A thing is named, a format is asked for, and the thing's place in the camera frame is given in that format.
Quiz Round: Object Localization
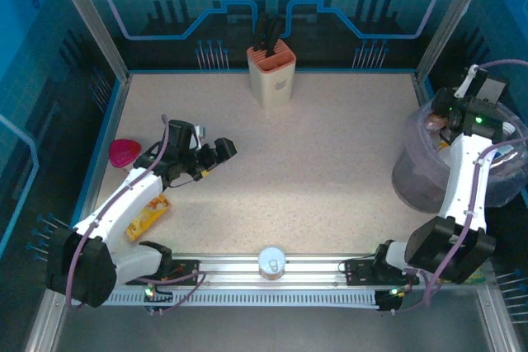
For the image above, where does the translucent grey plastic bin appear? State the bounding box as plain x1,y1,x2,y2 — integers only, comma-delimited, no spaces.
390,101,528,215

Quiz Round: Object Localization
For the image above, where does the yellow snack bag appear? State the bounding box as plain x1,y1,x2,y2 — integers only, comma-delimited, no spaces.
125,194,172,242

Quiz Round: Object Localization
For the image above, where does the pink lid paper cup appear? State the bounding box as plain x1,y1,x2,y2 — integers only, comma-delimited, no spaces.
109,139,142,171

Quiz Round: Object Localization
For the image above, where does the cream pink knife block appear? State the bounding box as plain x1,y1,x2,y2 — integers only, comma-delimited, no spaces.
246,37,297,109

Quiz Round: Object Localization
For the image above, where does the silver pull tab can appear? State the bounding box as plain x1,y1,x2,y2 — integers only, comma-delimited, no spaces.
258,246,288,282

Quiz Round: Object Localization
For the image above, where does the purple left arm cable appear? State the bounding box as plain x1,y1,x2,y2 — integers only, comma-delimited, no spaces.
64,115,207,316

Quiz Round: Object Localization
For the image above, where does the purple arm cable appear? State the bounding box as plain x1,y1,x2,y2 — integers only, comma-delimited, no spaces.
64,115,207,316
387,58,528,316

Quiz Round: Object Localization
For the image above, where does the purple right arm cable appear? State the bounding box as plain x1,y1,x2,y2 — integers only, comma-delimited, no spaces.
387,58,528,316

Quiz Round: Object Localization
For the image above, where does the aluminium front rail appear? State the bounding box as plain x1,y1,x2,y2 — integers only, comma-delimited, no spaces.
51,253,492,289

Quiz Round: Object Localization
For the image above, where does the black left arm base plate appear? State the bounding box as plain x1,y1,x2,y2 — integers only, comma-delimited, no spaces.
123,259,201,287

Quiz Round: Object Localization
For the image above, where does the aluminium frame post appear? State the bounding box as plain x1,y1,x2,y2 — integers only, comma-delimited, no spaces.
413,0,498,83
45,0,132,83

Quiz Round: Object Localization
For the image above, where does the black handle knife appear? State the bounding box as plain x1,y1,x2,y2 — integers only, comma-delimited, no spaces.
263,16,285,59
252,12,271,51

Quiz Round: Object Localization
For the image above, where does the white slotted cable duct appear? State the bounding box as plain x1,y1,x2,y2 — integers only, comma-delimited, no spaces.
64,289,383,308

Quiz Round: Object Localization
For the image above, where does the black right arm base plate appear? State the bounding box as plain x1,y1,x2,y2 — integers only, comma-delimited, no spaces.
344,256,393,287

